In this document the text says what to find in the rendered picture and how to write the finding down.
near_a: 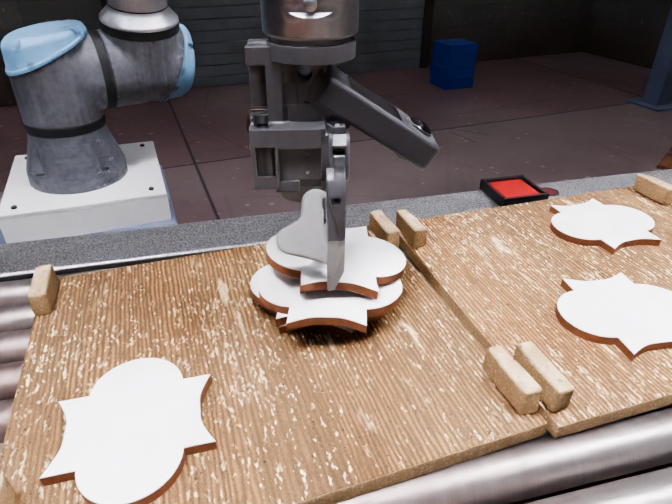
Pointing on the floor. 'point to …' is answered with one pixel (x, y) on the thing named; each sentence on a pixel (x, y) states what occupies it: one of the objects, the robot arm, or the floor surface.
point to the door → (423, 17)
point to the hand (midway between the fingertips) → (336, 252)
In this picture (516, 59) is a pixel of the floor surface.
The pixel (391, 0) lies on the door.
